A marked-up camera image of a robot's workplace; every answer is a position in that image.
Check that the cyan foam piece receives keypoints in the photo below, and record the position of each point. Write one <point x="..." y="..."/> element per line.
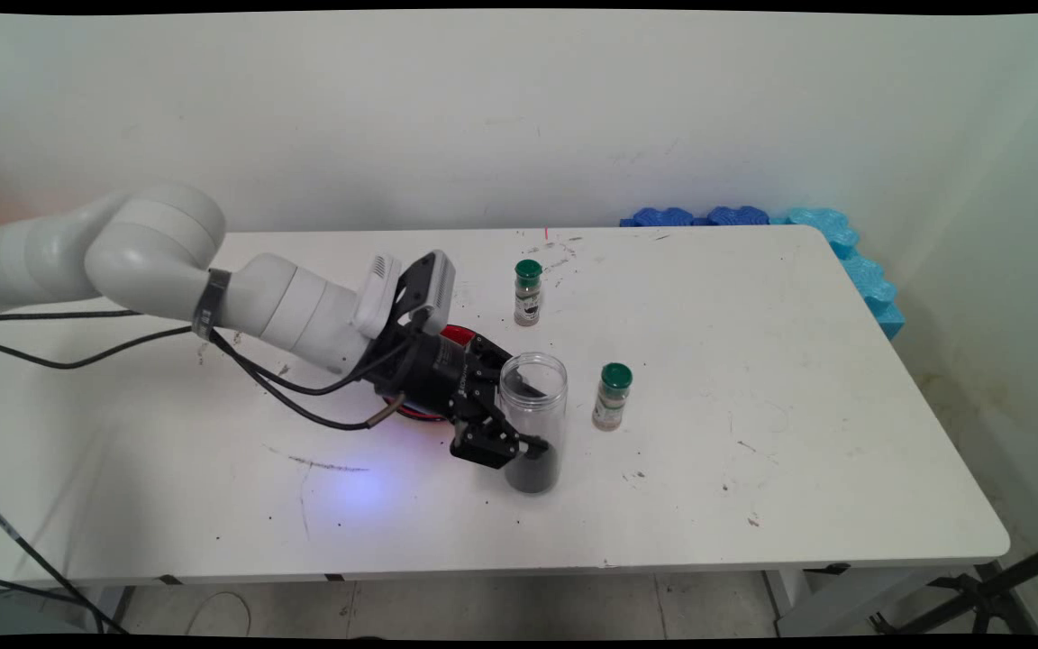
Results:
<point x="852" y="257"/>

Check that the clear plastic jar black seeds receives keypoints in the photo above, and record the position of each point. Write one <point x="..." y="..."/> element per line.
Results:
<point x="532" y="473"/>

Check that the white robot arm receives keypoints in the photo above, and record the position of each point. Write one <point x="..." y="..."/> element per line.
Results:
<point x="159" y="252"/>

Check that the white table leg frame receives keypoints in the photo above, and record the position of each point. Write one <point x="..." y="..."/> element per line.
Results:
<point x="843" y="604"/>

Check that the green cap spice bottle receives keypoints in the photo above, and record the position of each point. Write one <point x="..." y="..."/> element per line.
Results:
<point x="611" y="406"/>
<point x="528" y="297"/>

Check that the black tripod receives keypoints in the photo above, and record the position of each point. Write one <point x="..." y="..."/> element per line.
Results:
<point x="987" y="590"/>

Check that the red bowl black rim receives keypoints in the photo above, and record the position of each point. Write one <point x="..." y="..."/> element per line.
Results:
<point x="456" y="335"/>

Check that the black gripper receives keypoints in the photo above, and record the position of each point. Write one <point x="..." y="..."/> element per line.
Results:
<point x="429" y="374"/>

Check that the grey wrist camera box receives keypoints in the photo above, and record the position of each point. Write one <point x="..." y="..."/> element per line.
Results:
<point x="436" y="288"/>

